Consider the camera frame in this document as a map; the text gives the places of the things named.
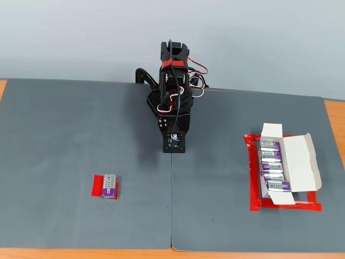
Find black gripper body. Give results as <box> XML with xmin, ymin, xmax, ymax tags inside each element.
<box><xmin>157</xmin><ymin>113</ymin><xmax>192</xmax><ymax>139</ymax></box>

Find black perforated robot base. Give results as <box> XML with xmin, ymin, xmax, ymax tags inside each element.
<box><xmin>145</xmin><ymin>90</ymin><xmax>162</xmax><ymax>117</ymax></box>

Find white cardboard box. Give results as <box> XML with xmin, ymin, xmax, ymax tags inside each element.
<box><xmin>258</xmin><ymin>122</ymin><xmax>323</xmax><ymax>206</ymax></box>

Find grey table mat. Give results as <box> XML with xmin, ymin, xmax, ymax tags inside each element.
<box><xmin>171</xmin><ymin>87</ymin><xmax>345</xmax><ymax>253</ymax></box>
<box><xmin>0</xmin><ymin>78</ymin><xmax>173</xmax><ymax>250</ymax></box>

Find red tape wrap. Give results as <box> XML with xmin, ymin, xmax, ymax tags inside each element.
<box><xmin>161</xmin><ymin>60</ymin><xmax>185</xmax><ymax>70</ymax></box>

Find black table clamp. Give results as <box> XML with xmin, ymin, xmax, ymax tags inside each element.
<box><xmin>134</xmin><ymin>67</ymin><xmax>158</xmax><ymax>91</ymax></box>

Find red tape patch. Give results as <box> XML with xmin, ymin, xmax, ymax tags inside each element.
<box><xmin>90</xmin><ymin>174</ymin><xmax>120</xmax><ymax>201</ymax></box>

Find short red white servo wire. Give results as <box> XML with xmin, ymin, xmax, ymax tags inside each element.
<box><xmin>157</xmin><ymin>85</ymin><xmax>187</xmax><ymax>115</ymax></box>

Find black square wrist camera module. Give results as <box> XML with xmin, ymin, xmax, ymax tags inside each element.
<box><xmin>162</xmin><ymin>130</ymin><xmax>187</xmax><ymax>154</ymax></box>

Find black power cable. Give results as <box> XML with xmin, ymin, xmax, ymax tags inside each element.
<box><xmin>188</xmin><ymin>70</ymin><xmax>210</xmax><ymax>88</ymax></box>

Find long red white servo wire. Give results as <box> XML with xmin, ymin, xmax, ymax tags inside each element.
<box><xmin>187</xmin><ymin>56</ymin><xmax>209</xmax><ymax>98</ymax></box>

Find red tape frame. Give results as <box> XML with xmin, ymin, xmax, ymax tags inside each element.
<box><xmin>243</xmin><ymin>133</ymin><xmax>323</xmax><ymax>213</ymax></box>

